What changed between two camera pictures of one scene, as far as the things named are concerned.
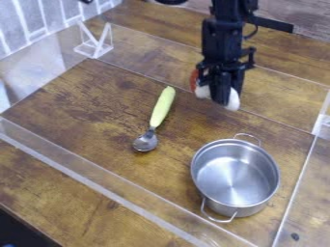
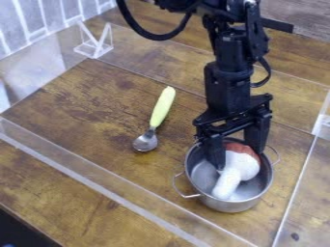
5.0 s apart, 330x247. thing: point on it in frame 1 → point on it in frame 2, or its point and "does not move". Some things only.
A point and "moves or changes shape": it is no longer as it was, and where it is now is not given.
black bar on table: [274, 24] does not move
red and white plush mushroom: [202, 92] → [240, 166]
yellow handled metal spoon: [147, 141] does not move
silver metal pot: [236, 175] moves or changes shape
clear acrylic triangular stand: [91, 46] does not move
